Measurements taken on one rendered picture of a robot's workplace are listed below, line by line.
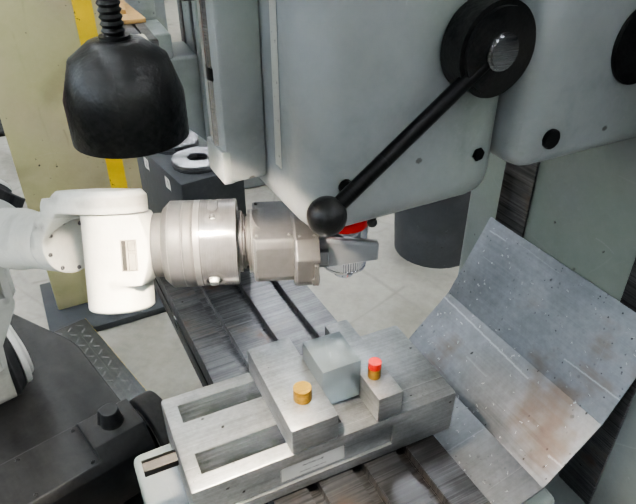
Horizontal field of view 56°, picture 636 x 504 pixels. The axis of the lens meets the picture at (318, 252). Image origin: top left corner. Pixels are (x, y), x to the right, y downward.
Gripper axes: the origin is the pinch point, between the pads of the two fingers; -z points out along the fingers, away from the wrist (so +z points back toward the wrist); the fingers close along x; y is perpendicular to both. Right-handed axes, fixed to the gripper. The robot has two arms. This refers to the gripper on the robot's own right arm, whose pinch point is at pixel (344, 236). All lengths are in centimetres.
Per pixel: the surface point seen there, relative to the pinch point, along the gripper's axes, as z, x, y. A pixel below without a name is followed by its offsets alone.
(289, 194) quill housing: 6.1, -9.2, -10.1
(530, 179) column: -30.5, 22.5, 5.8
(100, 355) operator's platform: 56, 78, 85
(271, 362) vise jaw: 8.1, 3.6, 20.6
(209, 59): 11.9, -5.1, -19.9
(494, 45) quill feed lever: -8.3, -10.8, -22.1
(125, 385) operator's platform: 47, 65, 85
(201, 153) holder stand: 19, 49, 12
